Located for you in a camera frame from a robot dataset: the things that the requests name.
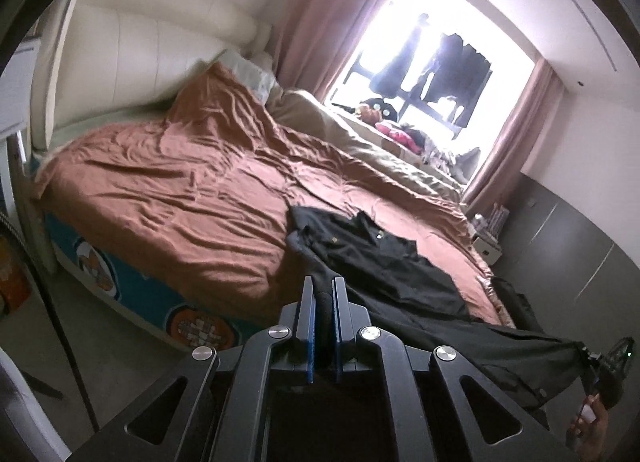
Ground wide pink curtain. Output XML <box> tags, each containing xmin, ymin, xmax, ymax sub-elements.
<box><xmin>272</xmin><ymin>0</ymin><xmax>416</xmax><ymax>103</ymax></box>

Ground black cable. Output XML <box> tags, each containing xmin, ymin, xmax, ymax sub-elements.
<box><xmin>0</xmin><ymin>215</ymin><xmax>98</xmax><ymax>430</ymax></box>

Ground plush toy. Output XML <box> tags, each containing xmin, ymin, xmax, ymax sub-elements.
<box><xmin>357</xmin><ymin>98</ymin><xmax>398</xmax><ymax>125</ymax></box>

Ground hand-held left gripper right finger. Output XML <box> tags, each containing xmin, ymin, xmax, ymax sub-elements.
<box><xmin>332</xmin><ymin>276</ymin><xmax>563</xmax><ymax>462</ymax></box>

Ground pale pillow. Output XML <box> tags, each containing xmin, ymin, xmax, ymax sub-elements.
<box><xmin>220</xmin><ymin>50</ymin><xmax>278</xmax><ymax>103</ymax></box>

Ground narrow pink curtain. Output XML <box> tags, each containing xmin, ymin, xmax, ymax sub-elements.
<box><xmin>460</xmin><ymin>57</ymin><xmax>558</xmax><ymax>205</ymax></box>

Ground beige duvet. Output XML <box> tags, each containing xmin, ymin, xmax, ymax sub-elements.
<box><xmin>265</xmin><ymin>87</ymin><xmax>466</xmax><ymax>203</ymax></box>

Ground cream padded headboard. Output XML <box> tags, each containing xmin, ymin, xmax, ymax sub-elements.
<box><xmin>30</xmin><ymin>0</ymin><xmax>273</xmax><ymax>153</ymax></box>

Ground black shirt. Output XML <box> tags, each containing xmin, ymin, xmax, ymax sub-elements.
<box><xmin>286</xmin><ymin>205</ymin><xmax>593</xmax><ymax>410</ymax></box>

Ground slim dark hanging garment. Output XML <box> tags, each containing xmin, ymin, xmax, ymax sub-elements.
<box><xmin>372</xmin><ymin>12</ymin><xmax>431</xmax><ymax>96</ymax></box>

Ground broad dark hanging garment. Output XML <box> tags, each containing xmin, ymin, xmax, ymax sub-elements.
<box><xmin>425</xmin><ymin>32</ymin><xmax>493</xmax><ymax>128</ymax></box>

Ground pile of clothes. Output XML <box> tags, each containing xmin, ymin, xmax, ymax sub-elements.
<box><xmin>402</xmin><ymin>122</ymin><xmax>481</xmax><ymax>178</ymax></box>

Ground white cabinet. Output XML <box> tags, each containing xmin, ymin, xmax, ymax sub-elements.
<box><xmin>0</xmin><ymin>35</ymin><xmax>41</xmax><ymax>135</ymax></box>

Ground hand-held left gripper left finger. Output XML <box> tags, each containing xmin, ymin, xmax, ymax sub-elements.
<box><xmin>72</xmin><ymin>276</ymin><xmax>317</xmax><ymax>462</ymax></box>

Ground items on nightstand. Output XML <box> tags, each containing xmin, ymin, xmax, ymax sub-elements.
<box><xmin>472</xmin><ymin>202</ymin><xmax>511</xmax><ymax>238</ymax></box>

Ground pink cloth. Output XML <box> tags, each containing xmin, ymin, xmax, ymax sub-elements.
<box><xmin>375</xmin><ymin>121</ymin><xmax>423</xmax><ymax>150</ymax></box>

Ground person's right hand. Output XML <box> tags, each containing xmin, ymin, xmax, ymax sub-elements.
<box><xmin>567</xmin><ymin>392</ymin><xmax>611</xmax><ymax>453</ymax></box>

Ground white nightstand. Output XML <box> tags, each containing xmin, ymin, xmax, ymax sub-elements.
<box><xmin>472</xmin><ymin>235</ymin><xmax>501</xmax><ymax>268</ymax></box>

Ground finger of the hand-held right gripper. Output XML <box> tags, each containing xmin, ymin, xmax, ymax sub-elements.
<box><xmin>579</xmin><ymin>346</ymin><xmax>601</xmax><ymax>394</ymax></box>

